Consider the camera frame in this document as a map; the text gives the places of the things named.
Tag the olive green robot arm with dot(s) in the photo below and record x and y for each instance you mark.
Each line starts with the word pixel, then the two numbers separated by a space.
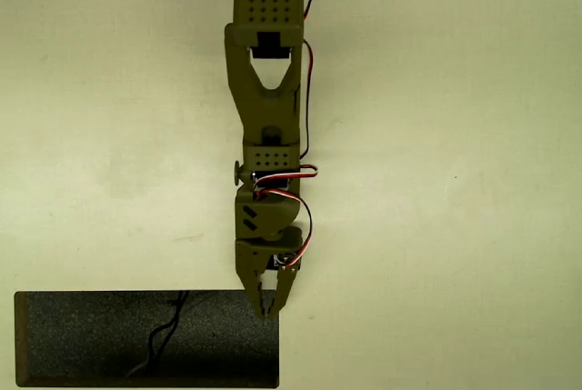
pixel 268 108

